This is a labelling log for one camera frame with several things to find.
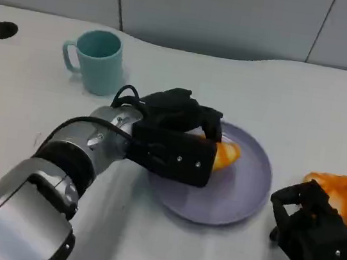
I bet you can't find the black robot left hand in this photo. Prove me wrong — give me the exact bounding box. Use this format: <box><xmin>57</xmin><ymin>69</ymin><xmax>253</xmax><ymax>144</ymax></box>
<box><xmin>136</xmin><ymin>83</ymin><xmax>229</xmax><ymax>143</ymax></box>

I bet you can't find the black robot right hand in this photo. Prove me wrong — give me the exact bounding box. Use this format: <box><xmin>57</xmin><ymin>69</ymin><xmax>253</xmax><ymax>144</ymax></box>
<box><xmin>261</xmin><ymin>174</ymin><xmax>347</xmax><ymax>260</ymax></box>

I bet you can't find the orange white toy bread roll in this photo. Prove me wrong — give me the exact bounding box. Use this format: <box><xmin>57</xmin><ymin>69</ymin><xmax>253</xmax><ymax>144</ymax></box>
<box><xmin>211</xmin><ymin>139</ymin><xmax>243</xmax><ymax>175</ymax></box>
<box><xmin>297</xmin><ymin>169</ymin><xmax>347</xmax><ymax>231</ymax></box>

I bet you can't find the lilac plate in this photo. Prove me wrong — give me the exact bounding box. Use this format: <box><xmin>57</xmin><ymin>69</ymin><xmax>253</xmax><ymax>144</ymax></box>
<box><xmin>141</xmin><ymin>111</ymin><xmax>280</xmax><ymax>233</ymax></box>

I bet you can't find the pale green mug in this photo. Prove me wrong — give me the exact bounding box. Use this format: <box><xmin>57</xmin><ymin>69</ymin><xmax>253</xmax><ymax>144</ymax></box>
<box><xmin>56</xmin><ymin>25</ymin><xmax>133</xmax><ymax>100</ymax></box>

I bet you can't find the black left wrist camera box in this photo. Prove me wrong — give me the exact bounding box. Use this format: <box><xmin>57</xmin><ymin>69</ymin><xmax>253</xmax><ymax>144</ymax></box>
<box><xmin>123</xmin><ymin>120</ymin><xmax>220</xmax><ymax>190</ymax></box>

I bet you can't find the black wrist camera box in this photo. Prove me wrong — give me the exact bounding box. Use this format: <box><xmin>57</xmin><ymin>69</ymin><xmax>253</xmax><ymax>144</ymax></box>
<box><xmin>276</xmin><ymin>207</ymin><xmax>347</xmax><ymax>260</ymax></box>
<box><xmin>123</xmin><ymin>120</ymin><xmax>220</xmax><ymax>190</ymax></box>

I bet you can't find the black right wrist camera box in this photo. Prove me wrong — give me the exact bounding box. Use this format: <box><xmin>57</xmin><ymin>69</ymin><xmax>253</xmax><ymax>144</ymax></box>
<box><xmin>276</xmin><ymin>207</ymin><xmax>347</xmax><ymax>260</ymax></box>

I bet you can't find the black looped wrist cable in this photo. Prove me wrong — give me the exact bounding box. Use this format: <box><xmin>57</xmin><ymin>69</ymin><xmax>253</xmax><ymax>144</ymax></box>
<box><xmin>111</xmin><ymin>83</ymin><xmax>147</xmax><ymax>113</ymax></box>

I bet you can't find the black forearm cable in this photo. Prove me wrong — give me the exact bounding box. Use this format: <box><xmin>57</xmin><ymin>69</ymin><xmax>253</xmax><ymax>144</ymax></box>
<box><xmin>38</xmin><ymin>110</ymin><xmax>135</xmax><ymax>163</ymax></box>

